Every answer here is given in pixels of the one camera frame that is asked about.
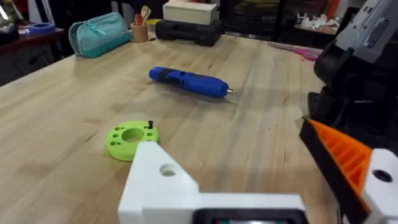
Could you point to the white orange left gripper right finger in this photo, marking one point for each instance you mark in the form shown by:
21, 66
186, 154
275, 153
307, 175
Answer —
348, 161

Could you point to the bare white left gripper left finger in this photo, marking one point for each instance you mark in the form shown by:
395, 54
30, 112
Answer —
155, 193

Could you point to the small black screw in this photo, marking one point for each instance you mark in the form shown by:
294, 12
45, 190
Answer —
150, 125

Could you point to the blue electric screwdriver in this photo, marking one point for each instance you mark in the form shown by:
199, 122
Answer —
192, 82

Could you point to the green disc with holes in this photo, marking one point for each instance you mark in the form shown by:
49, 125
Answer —
118, 150

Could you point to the pink scissors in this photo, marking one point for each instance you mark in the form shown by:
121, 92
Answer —
306, 54

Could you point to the heap of white parts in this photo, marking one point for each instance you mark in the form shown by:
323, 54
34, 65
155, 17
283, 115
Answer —
317, 21

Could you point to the wooden cup with utensils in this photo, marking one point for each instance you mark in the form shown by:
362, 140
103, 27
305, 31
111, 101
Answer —
139, 32

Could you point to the black plastic tool case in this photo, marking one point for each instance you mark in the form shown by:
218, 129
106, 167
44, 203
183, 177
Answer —
189, 32

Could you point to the teal zip bag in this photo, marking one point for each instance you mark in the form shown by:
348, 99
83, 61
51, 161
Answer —
99, 34

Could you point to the beige box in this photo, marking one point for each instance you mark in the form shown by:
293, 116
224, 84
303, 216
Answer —
189, 12

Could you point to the dark wooden side table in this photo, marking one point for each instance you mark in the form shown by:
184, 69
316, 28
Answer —
28, 42

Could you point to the blue tape roll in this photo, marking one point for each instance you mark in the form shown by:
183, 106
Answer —
42, 28

